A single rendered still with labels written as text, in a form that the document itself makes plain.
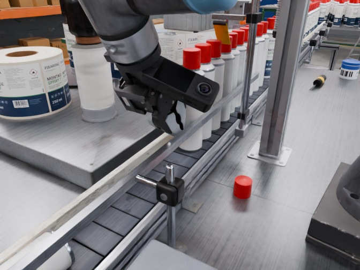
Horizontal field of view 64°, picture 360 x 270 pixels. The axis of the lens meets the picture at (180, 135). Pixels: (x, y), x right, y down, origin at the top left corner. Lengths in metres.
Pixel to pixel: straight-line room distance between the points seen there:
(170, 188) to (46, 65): 0.55
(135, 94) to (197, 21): 2.27
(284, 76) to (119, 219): 0.42
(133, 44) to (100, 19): 0.05
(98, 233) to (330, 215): 0.35
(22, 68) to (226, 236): 0.60
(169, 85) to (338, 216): 0.32
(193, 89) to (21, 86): 0.50
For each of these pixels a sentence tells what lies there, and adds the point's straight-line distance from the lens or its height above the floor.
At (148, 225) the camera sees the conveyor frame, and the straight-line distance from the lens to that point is 0.45.
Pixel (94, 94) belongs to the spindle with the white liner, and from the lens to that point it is 0.73.
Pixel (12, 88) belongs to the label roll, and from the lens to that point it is 0.82.
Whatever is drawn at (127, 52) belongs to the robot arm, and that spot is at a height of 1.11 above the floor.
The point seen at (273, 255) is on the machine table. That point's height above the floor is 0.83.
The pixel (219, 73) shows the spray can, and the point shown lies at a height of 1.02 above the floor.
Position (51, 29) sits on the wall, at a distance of 5.49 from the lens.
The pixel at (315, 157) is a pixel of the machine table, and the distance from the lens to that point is 0.75.
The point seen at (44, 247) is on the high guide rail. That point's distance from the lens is 0.33.
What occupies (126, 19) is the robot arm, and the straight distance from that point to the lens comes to 0.37.
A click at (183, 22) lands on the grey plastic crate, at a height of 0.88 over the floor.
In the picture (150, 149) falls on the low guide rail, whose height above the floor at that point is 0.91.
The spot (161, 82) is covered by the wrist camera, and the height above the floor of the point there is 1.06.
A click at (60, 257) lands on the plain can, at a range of 0.38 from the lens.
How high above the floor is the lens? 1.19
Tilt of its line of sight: 28 degrees down
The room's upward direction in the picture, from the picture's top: straight up
